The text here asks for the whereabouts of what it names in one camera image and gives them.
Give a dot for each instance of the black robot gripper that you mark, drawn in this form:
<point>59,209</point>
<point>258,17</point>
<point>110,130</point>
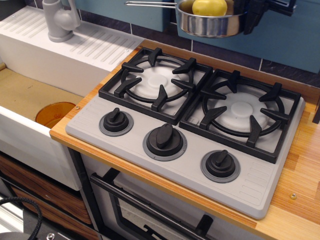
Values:
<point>257,8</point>

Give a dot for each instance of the yellow toy potato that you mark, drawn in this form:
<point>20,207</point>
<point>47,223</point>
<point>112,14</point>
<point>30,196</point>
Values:
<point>210,8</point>

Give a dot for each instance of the stainless steel saucepan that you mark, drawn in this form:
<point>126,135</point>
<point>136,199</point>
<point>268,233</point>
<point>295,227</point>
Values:
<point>197,25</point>

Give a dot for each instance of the black middle stove knob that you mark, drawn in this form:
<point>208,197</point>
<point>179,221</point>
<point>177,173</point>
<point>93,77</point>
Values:
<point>165,143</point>

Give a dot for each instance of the black stove knob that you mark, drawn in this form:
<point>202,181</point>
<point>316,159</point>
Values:
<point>116,123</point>
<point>165,143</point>
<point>220,166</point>

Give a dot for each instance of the black right stove knob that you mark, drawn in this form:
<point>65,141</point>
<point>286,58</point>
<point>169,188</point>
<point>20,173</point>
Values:
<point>220,166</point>

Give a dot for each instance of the grey toy stove top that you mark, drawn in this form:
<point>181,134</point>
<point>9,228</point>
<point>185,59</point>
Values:
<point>250,193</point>

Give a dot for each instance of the black left stove knob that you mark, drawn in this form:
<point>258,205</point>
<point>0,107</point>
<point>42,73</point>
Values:
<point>116,123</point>

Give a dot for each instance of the black right burner grate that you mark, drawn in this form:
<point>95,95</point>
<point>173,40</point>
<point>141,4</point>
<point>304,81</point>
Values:
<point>284,109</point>

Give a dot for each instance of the black burner grate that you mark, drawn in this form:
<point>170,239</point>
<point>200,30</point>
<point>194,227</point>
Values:
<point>284,109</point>
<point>164,108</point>

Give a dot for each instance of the black left burner grate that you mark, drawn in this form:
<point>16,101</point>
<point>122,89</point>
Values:
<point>164,108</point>

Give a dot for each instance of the grey toy faucet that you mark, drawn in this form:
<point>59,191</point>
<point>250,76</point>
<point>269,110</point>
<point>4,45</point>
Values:
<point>60,22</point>

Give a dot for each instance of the white toy sink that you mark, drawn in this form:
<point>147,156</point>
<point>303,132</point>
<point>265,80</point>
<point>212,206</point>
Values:
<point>36,72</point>

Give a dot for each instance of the upper wooden drawer front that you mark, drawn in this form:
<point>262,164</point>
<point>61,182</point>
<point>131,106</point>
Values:
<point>50,191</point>

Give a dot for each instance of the wooden drawer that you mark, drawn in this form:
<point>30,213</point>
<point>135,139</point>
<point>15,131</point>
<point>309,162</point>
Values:
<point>50,191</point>
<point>70,226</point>

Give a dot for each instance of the lower wooden drawer front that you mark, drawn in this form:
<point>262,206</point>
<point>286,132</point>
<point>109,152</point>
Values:
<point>70,226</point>

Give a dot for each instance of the oven door with black handle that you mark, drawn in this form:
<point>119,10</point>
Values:
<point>107,183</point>

